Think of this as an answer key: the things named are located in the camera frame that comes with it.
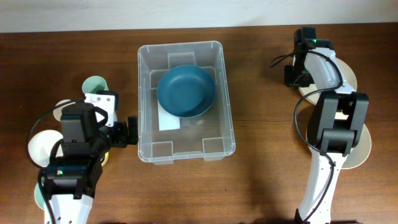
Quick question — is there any beige bowl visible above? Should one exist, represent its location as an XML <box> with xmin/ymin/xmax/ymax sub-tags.
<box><xmin>298</xmin><ymin>58</ymin><xmax>358</xmax><ymax>105</ymax></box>

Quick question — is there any dark blue bowl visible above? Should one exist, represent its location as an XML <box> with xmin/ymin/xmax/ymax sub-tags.
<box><xmin>157</xmin><ymin>65</ymin><xmax>216</xmax><ymax>118</ymax></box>

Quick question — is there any cream white bowl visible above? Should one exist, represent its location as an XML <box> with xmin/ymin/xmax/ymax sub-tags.
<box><xmin>305</xmin><ymin>123</ymin><xmax>373</xmax><ymax>170</ymax></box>

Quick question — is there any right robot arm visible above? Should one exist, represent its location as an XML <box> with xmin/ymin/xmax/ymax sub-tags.
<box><xmin>292</xmin><ymin>38</ymin><xmax>369</xmax><ymax>223</ymax></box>

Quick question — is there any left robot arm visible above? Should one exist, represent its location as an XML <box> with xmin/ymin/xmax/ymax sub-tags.
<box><xmin>38</xmin><ymin>103</ymin><xmax>139</xmax><ymax>223</ymax></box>

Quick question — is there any yellow cup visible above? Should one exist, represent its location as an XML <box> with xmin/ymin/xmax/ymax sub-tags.
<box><xmin>101</xmin><ymin>152</ymin><xmax>109</xmax><ymax>167</ymax></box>

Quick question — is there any mint green cup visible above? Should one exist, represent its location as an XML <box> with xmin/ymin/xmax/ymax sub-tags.
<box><xmin>81</xmin><ymin>76</ymin><xmax>109</xmax><ymax>94</ymax></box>
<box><xmin>34</xmin><ymin>184</ymin><xmax>45</xmax><ymax>210</ymax></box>

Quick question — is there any light grey cup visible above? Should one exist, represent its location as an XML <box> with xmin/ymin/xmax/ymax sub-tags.
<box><xmin>53</xmin><ymin>100</ymin><xmax>72</xmax><ymax>121</ymax></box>

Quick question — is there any clear plastic storage bin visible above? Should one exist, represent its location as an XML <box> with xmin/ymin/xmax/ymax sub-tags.
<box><xmin>137</xmin><ymin>40</ymin><xmax>236</xmax><ymax>164</ymax></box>

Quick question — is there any cream white cup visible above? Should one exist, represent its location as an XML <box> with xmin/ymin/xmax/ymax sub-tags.
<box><xmin>28</xmin><ymin>129</ymin><xmax>63</xmax><ymax>167</ymax></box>

